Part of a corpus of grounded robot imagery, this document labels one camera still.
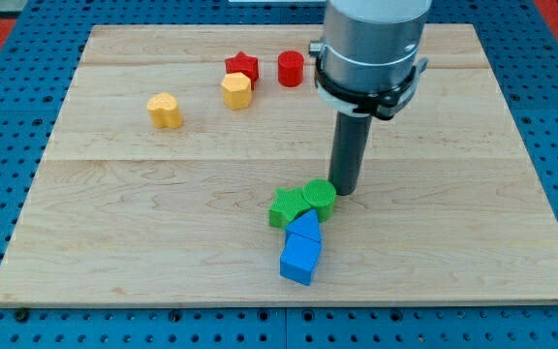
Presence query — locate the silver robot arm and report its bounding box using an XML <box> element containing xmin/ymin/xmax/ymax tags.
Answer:
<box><xmin>310</xmin><ymin>0</ymin><xmax>432</xmax><ymax>120</ymax></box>

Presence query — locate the yellow hexagon block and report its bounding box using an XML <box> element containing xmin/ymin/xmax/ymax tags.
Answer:
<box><xmin>221</xmin><ymin>73</ymin><xmax>252</xmax><ymax>111</ymax></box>

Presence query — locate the yellow heart block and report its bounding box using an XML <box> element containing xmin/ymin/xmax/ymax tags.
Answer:
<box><xmin>146</xmin><ymin>92</ymin><xmax>183</xmax><ymax>128</ymax></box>

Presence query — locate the green star block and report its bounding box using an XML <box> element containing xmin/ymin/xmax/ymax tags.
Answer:
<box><xmin>268</xmin><ymin>187</ymin><xmax>312</xmax><ymax>228</ymax></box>

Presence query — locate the green cylinder block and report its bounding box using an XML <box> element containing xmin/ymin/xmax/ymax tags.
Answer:
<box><xmin>302</xmin><ymin>178</ymin><xmax>336</xmax><ymax>222</ymax></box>

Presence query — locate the blue triangle block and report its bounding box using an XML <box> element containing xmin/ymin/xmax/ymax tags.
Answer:
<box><xmin>285</xmin><ymin>209</ymin><xmax>323</xmax><ymax>242</ymax></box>

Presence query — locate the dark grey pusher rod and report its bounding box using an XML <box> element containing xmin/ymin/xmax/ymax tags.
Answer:
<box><xmin>328</xmin><ymin>112</ymin><xmax>372</xmax><ymax>196</ymax></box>

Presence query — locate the blue cube block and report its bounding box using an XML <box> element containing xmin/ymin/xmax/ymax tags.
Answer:
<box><xmin>280</xmin><ymin>235</ymin><xmax>322</xmax><ymax>286</ymax></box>

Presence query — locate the red cylinder block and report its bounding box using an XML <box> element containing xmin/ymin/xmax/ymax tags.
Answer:
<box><xmin>277</xmin><ymin>50</ymin><xmax>304</xmax><ymax>87</ymax></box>

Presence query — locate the red star block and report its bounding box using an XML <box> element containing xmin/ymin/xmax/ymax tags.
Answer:
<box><xmin>225</xmin><ymin>51</ymin><xmax>260</xmax><ymax>90</ymax></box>

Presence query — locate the wooden board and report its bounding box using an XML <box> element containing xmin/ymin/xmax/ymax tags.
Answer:
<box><xmin>0</xmin><ymin>24</ymin><xmax>558</xmax><ymax>308</ymax></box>

